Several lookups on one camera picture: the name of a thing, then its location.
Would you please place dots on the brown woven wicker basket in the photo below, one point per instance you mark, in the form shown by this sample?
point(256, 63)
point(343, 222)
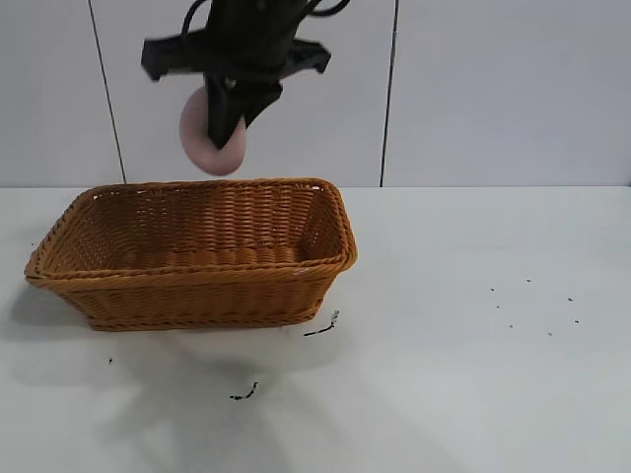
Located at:
point(197, 295)

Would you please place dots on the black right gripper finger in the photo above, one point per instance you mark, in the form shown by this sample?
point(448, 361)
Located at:
point(259, 103)
point(221, 118)

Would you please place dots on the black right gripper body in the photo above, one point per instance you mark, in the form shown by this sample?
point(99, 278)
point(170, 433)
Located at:
point(246, 44)

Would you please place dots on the pink peach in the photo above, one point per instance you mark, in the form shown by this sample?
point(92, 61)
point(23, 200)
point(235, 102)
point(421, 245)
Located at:
point(193, 128)

